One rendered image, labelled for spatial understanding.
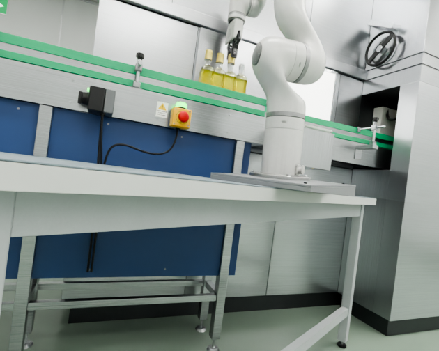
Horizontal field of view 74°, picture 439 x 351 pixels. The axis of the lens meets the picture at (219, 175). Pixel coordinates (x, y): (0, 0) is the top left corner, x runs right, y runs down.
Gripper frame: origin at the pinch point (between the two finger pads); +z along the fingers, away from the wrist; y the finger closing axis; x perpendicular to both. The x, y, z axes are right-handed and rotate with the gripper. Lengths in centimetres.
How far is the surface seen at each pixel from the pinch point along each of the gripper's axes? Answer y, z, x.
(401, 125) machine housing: 16, 17, 101
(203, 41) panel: -12.3, -7.7, -11.4
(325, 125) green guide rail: 5, 24, 57
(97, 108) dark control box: 23, 41, -55
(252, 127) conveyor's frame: 15.4, 35.3, 7.6
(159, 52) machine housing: -15.6, 2.5, -31.3
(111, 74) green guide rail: 13, 26, -52
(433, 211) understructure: 24, 63, 126
